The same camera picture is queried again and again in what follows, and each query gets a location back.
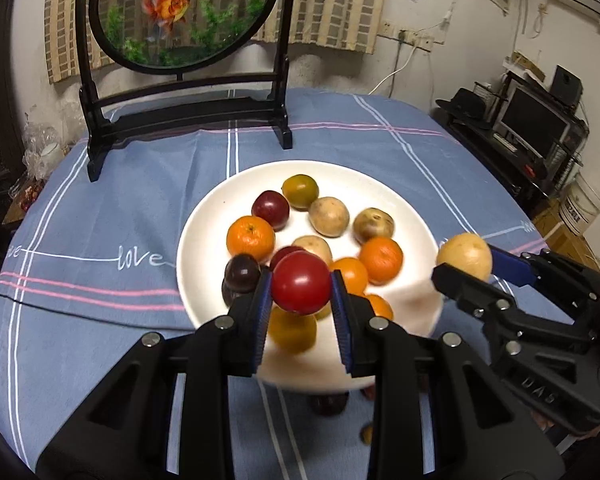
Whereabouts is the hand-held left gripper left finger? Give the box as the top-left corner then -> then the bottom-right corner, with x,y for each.
36,267 -> 273,480

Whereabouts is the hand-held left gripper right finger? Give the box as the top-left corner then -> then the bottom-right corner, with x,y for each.
330,269 -> 566,480

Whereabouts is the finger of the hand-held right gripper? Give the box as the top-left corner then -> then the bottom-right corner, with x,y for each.
431,262 -> 586,344
489,245 -> 600,327

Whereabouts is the yellow orange tomato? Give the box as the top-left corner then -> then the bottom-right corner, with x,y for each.
267,305 -> 318,355

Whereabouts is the beige passionfruit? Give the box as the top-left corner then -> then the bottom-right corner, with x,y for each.
308,196 -> 351,238
352,207 -> 396,242
291,235 -> 333,261
436,232 -> 494,282

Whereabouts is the small smooth orange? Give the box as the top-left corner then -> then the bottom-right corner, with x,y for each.
365,294 -> 395,322
328,257 -> 370,297

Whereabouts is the dark purple plum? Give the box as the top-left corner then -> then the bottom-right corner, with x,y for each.
307,394 -> 351,417
224,253 -> 262,293

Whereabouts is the orange mandarin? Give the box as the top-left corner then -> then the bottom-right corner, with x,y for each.
226,215 -> 276,264
358,236 -> 405,286

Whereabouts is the white oval plate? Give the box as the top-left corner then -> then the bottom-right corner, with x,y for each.
176,160 -> 445,393

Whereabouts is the green orange tangerine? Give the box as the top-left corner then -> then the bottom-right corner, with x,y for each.
281,174 -> 320,211

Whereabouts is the white bucket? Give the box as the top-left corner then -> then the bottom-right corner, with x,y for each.
559,172 -> 600,236

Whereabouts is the black desk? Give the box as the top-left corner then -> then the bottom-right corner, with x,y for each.
432,67 -> 591,211

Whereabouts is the white keyboard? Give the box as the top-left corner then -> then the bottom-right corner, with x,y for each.
492,132 -> 520,153

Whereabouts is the computer monitor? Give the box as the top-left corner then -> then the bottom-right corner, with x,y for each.
495,85 -> 573,158

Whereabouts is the black hat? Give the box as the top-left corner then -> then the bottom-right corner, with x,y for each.
435,87 -> 496,121

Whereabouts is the blue striped tablecloth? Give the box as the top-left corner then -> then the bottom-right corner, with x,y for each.
0,87 -> 598,476

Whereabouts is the black speaker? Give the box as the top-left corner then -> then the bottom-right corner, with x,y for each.
550,64 -> 583,108

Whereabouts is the flat cardboard box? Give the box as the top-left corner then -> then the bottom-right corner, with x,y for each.
502,51 -> 548,83

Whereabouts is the small white jar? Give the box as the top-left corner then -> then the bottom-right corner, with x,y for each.
39,142 -> 63,171

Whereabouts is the crumpled clear plastic wrap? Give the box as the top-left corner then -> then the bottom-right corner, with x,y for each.
22,107 -> 76,181

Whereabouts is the beige checked curtain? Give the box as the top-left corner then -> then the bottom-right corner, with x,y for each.
45,0 -> 392,85

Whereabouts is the white cable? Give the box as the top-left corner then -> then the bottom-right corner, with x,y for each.
369,42 -> 416,97

